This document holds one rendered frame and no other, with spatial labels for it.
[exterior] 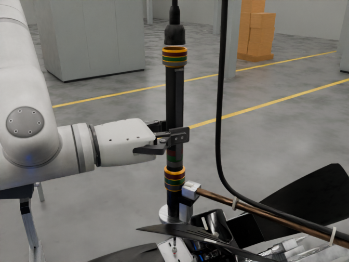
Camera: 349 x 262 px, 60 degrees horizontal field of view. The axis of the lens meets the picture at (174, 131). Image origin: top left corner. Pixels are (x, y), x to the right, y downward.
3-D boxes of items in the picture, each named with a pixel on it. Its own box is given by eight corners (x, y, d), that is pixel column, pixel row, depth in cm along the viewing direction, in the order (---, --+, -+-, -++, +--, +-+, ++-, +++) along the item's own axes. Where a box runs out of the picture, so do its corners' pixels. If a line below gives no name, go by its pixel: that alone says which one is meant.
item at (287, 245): (287, 249, 91) (298, 246, 88) (275, 254, 87) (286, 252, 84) (284, 240, 92) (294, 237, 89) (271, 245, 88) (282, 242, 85)
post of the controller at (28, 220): (39, 247, 116) (28, 205, 108) (30, 249, 115) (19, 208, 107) (39, 241, 118) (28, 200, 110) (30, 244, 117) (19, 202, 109)
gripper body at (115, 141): (85, 152, 58) (142, 142, 62) (95, 180, 50) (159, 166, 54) (80, 116, 55) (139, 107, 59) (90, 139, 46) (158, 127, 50)
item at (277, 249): (237, 270, 77) (312, 237, 97) (243, 269, 75) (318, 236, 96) (234, 261, 78) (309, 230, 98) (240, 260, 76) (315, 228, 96)
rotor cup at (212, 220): (230, 259, 82) (213, 212, 87) (256, 253, 70) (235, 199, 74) (182, 277, 77) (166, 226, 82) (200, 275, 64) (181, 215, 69)
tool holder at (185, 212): (203, 216, 67) (205, 179, 63) (188, 236, 62) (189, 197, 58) (170, 202, 72) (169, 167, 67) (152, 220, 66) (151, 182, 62)
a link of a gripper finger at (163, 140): (155, 146, 56) (187, 140, 58) (161, 154, 53) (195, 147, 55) (154, 131, 54) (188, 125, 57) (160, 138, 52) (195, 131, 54)
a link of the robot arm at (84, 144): (75, 158, 57) (91, 155, 58) (81, 182, 50) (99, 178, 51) (68, 117, 54) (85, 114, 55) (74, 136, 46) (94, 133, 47)
